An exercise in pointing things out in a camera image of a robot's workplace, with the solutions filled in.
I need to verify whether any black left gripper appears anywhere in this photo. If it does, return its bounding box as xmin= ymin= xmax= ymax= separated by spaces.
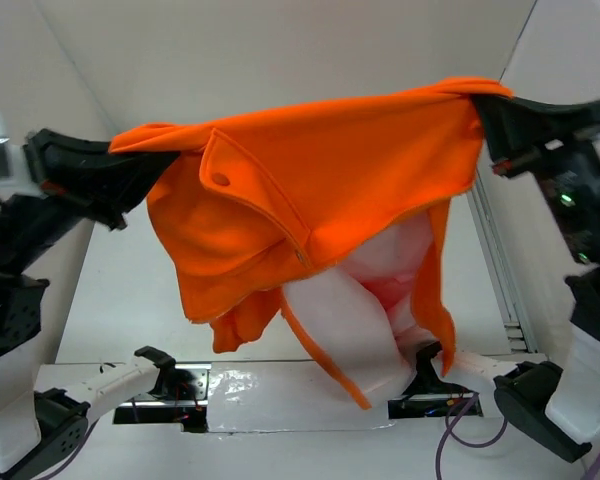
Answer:
xmin=0 ymin=119 xmax=182 ymax=267

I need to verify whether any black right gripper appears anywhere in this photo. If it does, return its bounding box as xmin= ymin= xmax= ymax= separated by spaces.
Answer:
xmin=464 ymin=78 xmax=600 ymax=251

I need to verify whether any orange jacket with pink lining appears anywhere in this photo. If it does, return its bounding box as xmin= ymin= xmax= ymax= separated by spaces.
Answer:
xmin=110 ymin=78 xmax=513 ymax=409

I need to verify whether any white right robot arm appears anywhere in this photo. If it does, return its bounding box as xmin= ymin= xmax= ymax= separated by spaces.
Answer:
xmin=416 ymin=95 xmax=600 ymax=463

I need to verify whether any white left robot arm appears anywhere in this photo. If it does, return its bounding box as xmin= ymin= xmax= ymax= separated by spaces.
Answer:
xmin=0 ymin=116 xmax=178 ymax=479

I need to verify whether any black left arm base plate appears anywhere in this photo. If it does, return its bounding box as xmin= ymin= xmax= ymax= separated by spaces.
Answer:
xmin=113 ymin=363 xmax=211 ymax=433

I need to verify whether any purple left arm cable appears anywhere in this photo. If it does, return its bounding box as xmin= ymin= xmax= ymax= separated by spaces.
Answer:
xmin=39 ymin=417 xmax=101 ymax=480

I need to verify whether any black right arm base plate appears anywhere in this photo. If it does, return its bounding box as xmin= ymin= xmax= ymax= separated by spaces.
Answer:
xmin=388 ymin=386 xmax=473 ymax=420

